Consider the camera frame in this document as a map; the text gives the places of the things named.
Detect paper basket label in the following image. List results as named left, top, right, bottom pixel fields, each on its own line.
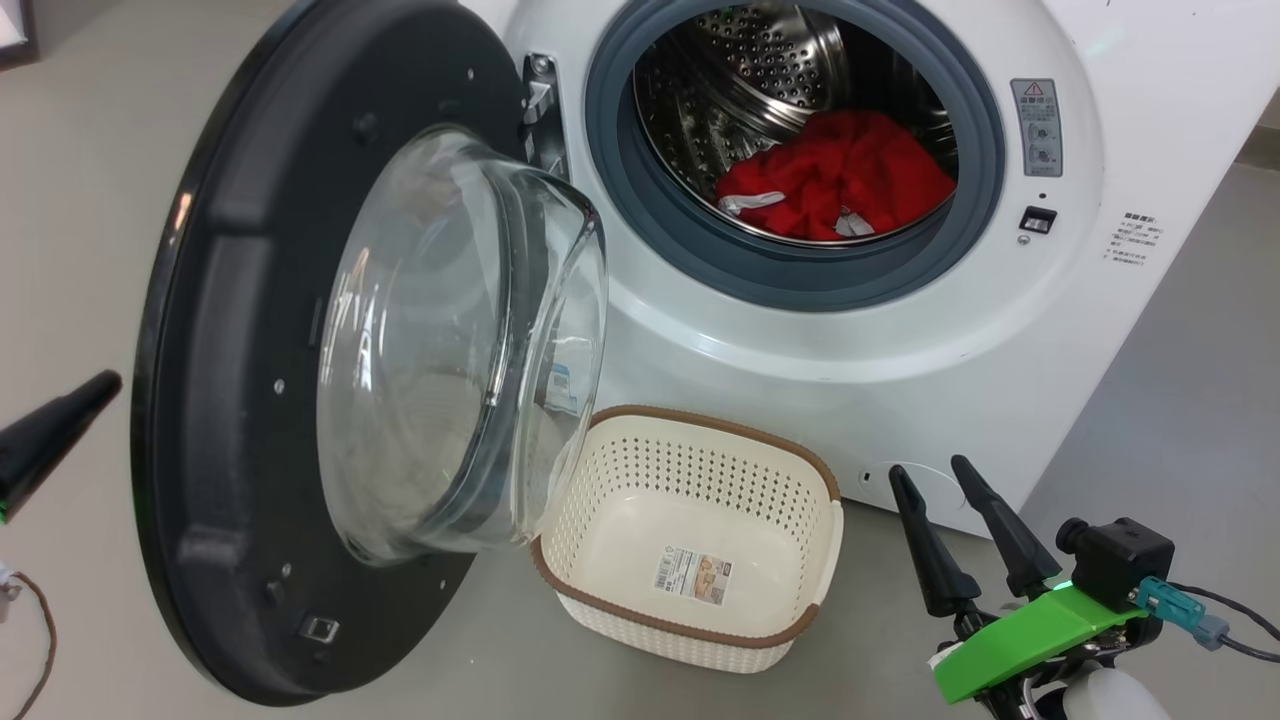
left=655, top=547, right=735, bottom=605

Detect dark framed board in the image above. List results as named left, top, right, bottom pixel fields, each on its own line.
left=0, top=0, right=40, bottom=70

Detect grey warning sticker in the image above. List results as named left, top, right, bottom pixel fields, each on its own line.
left=1010, top=78, right=1065, bottom=179

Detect stainless steel washer drum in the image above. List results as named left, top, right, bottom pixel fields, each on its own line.
left=633, top=0, right=961, bottom=246

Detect thin dark left cable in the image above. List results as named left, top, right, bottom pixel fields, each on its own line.
left=8, top=572, right=58, bottom=720

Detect cream perforated laundry basket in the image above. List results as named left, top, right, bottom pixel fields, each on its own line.
left=530, top=405, right=845, bottom=674

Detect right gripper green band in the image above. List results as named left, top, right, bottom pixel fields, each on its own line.
left=888, top=455, right=1166, bottom=707

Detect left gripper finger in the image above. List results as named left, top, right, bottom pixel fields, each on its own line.
left=0, top=370, right=124, bottom=523

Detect white front-load washing machine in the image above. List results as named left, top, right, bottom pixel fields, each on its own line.
left=460, top=0, right=1280, bottom=541

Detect dark round glass washer door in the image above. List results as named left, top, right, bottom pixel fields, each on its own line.
left=130, top=0, right=610, bottom=707

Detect teal right camera connector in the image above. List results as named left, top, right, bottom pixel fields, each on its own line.
left=1137, top=577, right=1232, bottom=652

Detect red white striped shorts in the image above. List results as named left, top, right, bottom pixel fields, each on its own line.
left=770, top=110, right=959, bottom=241

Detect grey rubber door gasket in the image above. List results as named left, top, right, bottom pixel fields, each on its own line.
left=585, top=0, right=1007, bottom=314

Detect round white filter cover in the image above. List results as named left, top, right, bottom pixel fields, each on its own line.
left=863, top=460, right=967, bottom=513

